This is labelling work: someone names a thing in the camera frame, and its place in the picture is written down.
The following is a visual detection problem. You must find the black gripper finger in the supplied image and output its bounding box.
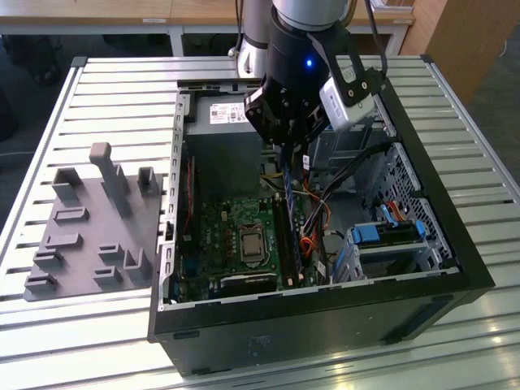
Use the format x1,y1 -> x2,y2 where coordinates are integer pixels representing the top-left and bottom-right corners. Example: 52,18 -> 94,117
243,87 -> 281,143
304,104 -> 331,143

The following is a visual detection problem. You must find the RAM slot with white clips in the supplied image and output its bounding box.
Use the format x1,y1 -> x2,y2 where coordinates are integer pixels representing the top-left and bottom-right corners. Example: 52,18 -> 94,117
290,210 -> 306,284
275,193 -> 294,286

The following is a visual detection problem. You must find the metal disk bay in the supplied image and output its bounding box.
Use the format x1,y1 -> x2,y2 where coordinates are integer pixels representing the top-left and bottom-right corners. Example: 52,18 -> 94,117
316,101 -> 397,171
331,221 -> 460,285

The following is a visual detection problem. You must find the grey power supply unit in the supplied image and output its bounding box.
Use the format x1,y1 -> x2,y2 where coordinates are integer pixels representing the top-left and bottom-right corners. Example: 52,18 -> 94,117
184,93 -> 264,196

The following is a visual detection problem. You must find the black CPU socket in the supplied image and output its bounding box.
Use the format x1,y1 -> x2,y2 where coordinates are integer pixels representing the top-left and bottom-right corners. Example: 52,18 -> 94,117
236,222 -> 271,270

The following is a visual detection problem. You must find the green motherboard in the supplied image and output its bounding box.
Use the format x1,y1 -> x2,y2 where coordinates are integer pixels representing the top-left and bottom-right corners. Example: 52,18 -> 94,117
175,190 -> 324,302

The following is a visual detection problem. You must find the blue carrier with disk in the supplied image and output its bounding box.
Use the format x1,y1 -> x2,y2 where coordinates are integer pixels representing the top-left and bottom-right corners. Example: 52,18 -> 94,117
349,221 -> 426,248

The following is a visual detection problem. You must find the silver CPU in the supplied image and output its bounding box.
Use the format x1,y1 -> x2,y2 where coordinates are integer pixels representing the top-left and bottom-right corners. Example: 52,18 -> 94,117
242,234 -> 265,261

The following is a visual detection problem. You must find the metal socket cover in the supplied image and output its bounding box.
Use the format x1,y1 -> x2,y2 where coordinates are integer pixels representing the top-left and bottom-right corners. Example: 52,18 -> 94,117
237,223 -> 270,269

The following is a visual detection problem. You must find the black graphics card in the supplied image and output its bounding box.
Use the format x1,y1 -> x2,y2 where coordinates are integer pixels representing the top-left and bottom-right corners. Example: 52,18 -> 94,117
219,271 -> 278,298

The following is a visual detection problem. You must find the brown wooden cabinet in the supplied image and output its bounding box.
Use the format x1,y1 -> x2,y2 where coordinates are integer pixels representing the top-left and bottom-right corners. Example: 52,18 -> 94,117
400,0 -> 520,105

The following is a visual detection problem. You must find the black PC case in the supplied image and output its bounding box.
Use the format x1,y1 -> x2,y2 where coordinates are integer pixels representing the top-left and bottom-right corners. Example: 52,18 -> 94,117
146,76 -> 496,377

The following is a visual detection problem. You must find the grey parts rack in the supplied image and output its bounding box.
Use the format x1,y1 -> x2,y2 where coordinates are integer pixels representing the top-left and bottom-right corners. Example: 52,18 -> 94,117
23,141 -> 164,302

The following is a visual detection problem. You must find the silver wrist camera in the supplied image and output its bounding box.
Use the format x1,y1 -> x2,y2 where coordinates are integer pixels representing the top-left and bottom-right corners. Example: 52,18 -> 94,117
318,76 -> 375,133

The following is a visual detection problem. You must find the black camera bracket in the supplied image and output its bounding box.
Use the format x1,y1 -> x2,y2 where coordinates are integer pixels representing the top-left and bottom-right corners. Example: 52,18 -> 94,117
308,30 -> 385,109

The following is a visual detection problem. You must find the thin arm cable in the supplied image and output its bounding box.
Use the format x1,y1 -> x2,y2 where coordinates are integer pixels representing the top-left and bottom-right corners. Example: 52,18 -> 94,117
228,0 -> 245,57

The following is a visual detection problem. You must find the black camera cable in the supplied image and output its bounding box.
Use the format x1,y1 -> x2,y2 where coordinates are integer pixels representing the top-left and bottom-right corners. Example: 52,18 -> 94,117
363,0 -> 389,78

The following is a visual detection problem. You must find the red black twisted wire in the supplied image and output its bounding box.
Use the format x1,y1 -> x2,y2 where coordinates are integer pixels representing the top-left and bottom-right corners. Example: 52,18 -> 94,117
180,154 -> 197,243

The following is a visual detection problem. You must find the blue disk wire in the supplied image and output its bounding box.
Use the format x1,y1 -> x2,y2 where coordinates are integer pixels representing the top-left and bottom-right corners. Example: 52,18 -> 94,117
380,204 -> 397,228

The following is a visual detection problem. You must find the orange disk wire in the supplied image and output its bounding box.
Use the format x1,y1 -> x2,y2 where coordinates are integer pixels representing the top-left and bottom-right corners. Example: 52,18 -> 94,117
388,200 -> 412,223

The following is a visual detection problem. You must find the orange red wire bundle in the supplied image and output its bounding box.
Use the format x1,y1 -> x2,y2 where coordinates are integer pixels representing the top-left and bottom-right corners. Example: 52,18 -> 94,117
299,236 -> 323,261

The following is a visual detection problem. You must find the wooden desk white frame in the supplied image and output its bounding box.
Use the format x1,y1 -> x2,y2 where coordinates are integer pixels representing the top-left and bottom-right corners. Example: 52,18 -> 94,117
0,0 -> 415,58

